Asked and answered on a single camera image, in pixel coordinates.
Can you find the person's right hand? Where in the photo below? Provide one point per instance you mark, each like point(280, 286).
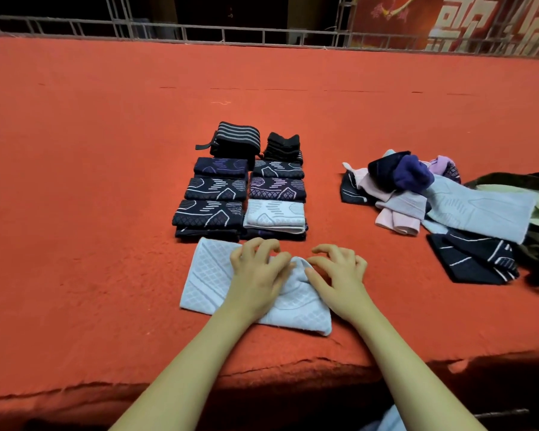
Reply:
point(341, 284)

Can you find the person's left hand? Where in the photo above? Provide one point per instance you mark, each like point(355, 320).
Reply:
point(256, 282)

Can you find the single black purple-lined sock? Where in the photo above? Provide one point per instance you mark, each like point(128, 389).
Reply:
point(208, 235)
point(278, 187)

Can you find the single black white-patterned sock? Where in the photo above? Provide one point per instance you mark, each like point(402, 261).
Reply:
point(208, 213)
point(216, 188)

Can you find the single black grey-striped sock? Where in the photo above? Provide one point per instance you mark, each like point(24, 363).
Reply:
point(278, 168)

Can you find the person's left forearm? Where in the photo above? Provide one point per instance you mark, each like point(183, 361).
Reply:
point(184, 377)

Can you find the person's right forearm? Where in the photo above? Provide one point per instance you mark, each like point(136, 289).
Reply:
point(413, 377)

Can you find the person's pale blue clothing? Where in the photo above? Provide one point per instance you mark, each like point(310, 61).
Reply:
point(393, 420)

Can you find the heap of dark patterned socks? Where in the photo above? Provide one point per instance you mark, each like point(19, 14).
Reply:
point(409, 172)

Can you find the single black white-lined sock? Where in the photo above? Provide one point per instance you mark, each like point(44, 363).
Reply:
point(472, 257)

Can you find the grey metal truss tower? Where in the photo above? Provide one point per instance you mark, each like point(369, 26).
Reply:
point(119, 15)
point(345, 20)

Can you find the dark brown door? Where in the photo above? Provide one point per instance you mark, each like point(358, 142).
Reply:
point(229, 9)

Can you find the red banner with white print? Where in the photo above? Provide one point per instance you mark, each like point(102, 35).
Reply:
point(404, 13)

